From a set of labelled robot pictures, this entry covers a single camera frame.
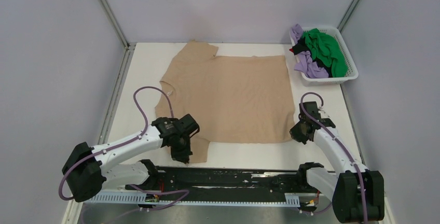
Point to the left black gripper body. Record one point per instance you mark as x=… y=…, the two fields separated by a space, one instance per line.
x=182 y=149

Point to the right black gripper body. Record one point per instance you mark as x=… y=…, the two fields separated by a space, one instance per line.
x=296 y=132

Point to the beige t shirt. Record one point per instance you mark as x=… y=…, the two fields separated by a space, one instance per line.
x=233 y=99

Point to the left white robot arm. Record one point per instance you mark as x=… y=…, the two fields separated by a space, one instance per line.
x=88 y=170

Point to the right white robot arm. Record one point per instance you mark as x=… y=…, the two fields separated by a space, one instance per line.
x=356 y=192

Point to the lavender t shirt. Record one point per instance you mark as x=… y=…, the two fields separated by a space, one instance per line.
x=296 y=33

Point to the white plastic laundry basket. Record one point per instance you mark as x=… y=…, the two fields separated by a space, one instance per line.
x=352 y=72

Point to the black garment in basket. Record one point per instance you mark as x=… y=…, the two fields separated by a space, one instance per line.
x=313 y=69

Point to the green t shirt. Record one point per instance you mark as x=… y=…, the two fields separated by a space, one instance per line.
x=326 y=48

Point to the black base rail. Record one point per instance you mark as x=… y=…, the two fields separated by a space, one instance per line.
x=230 y=184

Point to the white slotted cable duct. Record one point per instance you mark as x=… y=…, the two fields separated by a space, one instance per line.
x=109 y=197

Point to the left corner metal post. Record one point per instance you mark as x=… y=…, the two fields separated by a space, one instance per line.
x=114 y=23

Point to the corner metal post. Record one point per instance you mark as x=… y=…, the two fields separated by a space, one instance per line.
x=114 y=23
x=348 y=14

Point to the right corner metal post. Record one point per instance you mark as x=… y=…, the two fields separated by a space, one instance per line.
x=348 y=14

